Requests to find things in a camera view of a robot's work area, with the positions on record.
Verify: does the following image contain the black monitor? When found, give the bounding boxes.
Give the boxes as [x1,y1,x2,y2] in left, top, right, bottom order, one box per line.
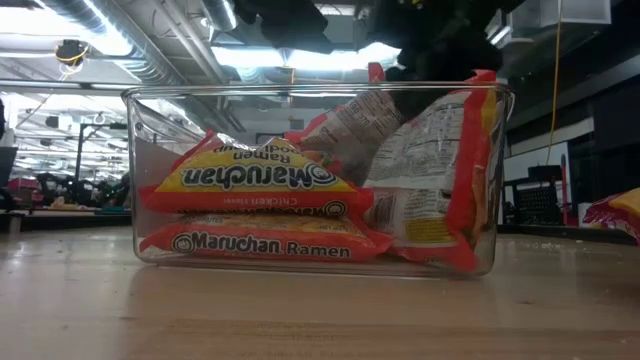
[0,146,19,187]

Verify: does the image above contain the clear plastic bin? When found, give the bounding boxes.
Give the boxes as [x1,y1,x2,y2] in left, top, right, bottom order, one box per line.
[121,82,516,279]

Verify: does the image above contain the black background camera stand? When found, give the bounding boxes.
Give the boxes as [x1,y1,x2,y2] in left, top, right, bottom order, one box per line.
[73,121,135,182]

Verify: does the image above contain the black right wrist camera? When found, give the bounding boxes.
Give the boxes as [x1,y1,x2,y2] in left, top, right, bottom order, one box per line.
[233,0,335,55]

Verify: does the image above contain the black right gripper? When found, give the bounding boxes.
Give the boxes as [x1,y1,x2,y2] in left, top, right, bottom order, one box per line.
[354,0,525,122]

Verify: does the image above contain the black hanging cable reel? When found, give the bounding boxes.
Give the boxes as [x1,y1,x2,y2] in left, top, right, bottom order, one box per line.
[53,38,90,67]

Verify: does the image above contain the orange Maruchan ramen pack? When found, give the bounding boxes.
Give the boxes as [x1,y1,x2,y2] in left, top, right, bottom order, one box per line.
[363,68,501,275]
[283,61,407,189]
[138,130,375,217]
[138,213,395,264]

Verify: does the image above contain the yellow power cable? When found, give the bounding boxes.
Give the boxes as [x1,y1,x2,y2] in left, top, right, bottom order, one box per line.
[546,0,565,151]

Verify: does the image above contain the red Maruchan ramen pack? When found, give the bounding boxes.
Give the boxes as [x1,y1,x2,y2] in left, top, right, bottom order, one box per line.
[581,187,640,244]

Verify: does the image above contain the background robot arms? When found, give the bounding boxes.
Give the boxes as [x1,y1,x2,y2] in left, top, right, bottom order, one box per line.
[33,171,132,210]

